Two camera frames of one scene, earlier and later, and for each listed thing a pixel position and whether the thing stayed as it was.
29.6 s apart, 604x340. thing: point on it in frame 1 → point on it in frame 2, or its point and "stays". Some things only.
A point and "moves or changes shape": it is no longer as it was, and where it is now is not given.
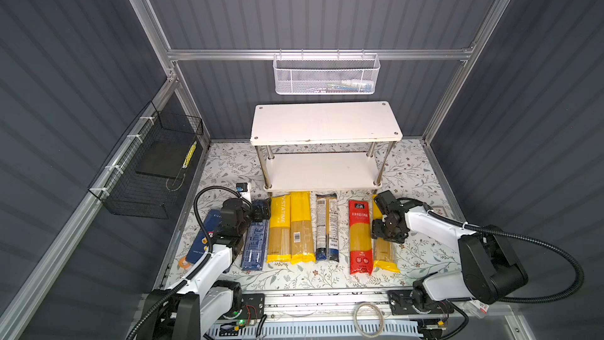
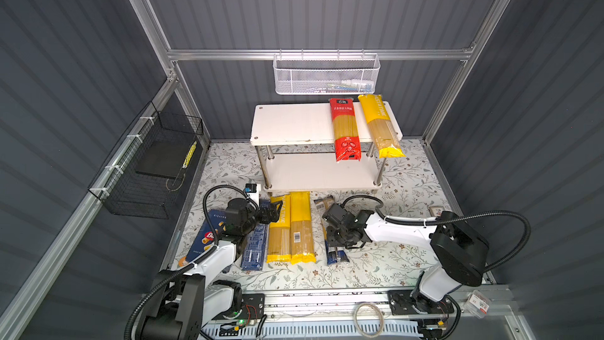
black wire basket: (140, 179) stays
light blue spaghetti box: (255, 244) stays
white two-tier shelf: (323, 146) stays
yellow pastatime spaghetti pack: (280, 230) stays
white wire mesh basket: (326, 74) stays
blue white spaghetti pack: (327, 227) moves or changes shape
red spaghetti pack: (360, 237) → (347, 141)
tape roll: (359, 328) stays
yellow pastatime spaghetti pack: (383, 249) → (381, 124)
